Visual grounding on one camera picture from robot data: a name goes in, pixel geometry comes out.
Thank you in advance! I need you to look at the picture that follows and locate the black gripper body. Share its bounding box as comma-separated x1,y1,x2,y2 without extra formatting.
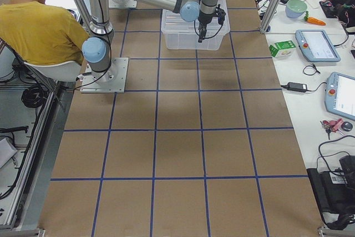
196,4,225,43

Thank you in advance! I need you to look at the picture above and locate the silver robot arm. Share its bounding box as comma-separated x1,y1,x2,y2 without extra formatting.
82,0,225,83

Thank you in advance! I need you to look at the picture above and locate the clear plastic storage box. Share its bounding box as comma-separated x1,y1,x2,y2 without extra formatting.
161,9,230,51

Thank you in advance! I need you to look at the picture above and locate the green white carton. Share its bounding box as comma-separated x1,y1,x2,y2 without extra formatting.
269,40,296,58

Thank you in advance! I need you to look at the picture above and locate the green bowl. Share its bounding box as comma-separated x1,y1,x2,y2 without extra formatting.
285,0,307,18

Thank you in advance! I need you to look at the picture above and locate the toy carrot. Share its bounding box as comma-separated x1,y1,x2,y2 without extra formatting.
303,11,326,26

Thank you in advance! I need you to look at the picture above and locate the black power adapter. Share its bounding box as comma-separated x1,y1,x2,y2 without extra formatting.
287,82,307,93

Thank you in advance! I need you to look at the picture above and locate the far teach pendant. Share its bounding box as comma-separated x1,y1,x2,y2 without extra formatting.
295,29,341,63

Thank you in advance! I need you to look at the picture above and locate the teach pendant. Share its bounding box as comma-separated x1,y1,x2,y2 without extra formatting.
324,72,355,120
295,29,341,63

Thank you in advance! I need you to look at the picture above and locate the white chair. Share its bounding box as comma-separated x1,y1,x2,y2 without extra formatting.
0,37,84,113

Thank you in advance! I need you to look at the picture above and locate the near teach pendant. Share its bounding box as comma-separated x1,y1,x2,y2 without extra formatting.
324,72,355,120

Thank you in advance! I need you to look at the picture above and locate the person in yellow shirt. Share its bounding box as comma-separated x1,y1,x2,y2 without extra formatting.
1,0,89,65

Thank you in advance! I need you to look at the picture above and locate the red key bundle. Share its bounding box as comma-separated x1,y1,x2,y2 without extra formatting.
320,118,344,140

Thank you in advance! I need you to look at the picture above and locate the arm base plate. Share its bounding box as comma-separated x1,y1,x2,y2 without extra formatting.
79,57,129,93
109,0,137,9

